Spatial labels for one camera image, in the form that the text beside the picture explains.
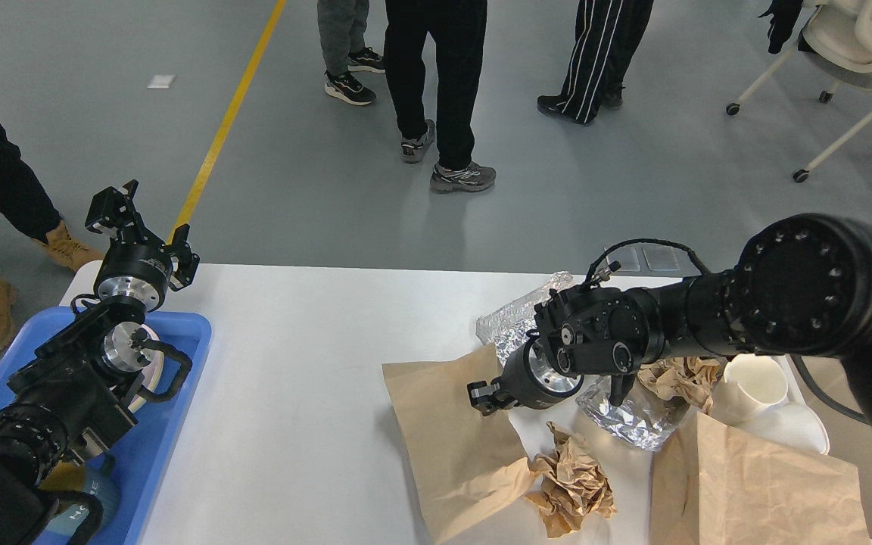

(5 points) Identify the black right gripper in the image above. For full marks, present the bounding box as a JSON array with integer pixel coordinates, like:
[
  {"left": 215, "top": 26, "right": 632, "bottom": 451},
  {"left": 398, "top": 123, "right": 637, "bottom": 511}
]
[{"left": 467, "top": 337, "right": 583, "bottom": 416}]

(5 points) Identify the teal HOME mug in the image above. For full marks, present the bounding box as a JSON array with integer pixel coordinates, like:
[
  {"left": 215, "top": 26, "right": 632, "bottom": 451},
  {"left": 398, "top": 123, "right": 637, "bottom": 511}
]
[{"left": 46, "top": 466, "right": 120, "bottom": 536}]

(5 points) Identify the white office chair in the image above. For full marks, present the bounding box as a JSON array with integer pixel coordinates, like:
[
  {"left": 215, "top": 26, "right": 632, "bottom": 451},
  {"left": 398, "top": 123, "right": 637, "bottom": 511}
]
[{"left": 724, "top": 1, "right": 872, "bottom": 183}]

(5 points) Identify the crumpled aluminium foil tray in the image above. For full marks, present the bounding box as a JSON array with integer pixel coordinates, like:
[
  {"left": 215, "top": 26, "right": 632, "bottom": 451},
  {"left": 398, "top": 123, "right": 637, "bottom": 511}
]
[{"left": 475, "top": 270, "right": 574, "bottom": 366}]

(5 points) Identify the pink plate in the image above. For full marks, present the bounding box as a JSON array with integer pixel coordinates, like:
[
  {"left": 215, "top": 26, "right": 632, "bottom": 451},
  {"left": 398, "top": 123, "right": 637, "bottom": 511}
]
[{"left": 128, "top": 349, "right": 165, "bottom": 413}]

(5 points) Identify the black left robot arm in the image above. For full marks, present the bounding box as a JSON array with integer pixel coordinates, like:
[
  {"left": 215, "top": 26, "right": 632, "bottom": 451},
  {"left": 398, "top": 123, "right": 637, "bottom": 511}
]
[{"left": 0, "top": 180, "right": 200, "bottom": 544}]

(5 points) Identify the person in striped trousers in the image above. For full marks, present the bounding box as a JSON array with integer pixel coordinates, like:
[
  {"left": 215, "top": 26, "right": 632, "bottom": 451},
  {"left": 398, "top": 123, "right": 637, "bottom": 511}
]
[{"left": 537, "top": 1, "right": 654, "bottom": 126}]

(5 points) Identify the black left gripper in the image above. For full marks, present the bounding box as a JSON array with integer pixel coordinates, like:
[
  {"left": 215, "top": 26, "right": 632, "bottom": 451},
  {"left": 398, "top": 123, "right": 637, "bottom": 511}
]
[{"left": 84, "top": 179, "right": 201, "bottom": 313}]

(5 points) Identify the white paper cup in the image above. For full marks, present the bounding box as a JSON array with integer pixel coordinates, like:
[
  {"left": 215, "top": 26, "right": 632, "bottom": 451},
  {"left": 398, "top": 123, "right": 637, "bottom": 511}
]
[{"left": 707, "top": 354, "right": 789, "bottom": 425}]

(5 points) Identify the black jacket on chair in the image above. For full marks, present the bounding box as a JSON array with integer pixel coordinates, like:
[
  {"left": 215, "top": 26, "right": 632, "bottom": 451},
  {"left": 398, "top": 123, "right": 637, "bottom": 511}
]
[{"left": 758, "top": 0, "right": 819, "bottom": 55}]

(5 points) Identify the crumpled brown paper ball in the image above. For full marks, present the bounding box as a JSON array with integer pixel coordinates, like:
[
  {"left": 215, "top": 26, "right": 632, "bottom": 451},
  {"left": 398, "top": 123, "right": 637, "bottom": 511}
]
[{"left": 523, "top": 421, "right": 618, "bottom": 539}]

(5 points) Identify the person in black sneakers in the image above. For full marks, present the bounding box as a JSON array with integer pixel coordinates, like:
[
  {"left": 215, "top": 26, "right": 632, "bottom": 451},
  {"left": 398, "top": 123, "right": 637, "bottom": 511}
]
[{"left": 317, "top": 1, "right": 385, "bottom": 106}]

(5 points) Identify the white paper bowl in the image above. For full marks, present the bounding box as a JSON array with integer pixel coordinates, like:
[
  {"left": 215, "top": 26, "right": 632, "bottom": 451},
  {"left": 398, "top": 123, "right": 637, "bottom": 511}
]
[{"left": 736, "top": 403, "right": 830, "bottom": 455}]

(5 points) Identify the brown paper bag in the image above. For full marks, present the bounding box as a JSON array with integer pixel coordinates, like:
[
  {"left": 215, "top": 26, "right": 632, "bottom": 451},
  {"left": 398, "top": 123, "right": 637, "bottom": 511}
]
[
  {"left": 383, "top": 344, "right": 535, "bottom": 544},
  {"left": 649, "top": 412, "right": 870, "bottom": 544}
]

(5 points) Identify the person in grey sneakers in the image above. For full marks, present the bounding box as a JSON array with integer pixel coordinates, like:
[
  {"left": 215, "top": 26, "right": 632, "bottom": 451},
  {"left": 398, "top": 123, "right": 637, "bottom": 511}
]
[{"left": 384, "top": 1, "right": 496, "bottom": 193}]

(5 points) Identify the yellow plate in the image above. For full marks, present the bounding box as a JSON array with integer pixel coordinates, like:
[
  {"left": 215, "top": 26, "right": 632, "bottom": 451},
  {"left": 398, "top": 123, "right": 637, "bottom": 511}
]
[{"left": 39, "top": 462, "right": 90, "bottom": 492}]

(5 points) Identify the crumpled foil bag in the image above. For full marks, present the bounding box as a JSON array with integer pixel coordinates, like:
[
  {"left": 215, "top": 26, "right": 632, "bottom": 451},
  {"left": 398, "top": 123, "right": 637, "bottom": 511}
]
[{"left": 575, "top": 376, "right": 691, "bottom": 452}]

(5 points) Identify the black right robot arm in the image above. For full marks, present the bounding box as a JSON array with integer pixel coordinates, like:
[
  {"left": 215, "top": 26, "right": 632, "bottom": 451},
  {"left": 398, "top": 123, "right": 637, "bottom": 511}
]
[{"left": 466, "top": 213, "right": 872, "bottom": 427}]

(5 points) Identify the blue plastic tray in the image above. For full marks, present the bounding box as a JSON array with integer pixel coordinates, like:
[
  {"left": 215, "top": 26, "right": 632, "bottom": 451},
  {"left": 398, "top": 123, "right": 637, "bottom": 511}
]
[{"left": 0, "top": 307, "right": 212, "bottom": 544}]

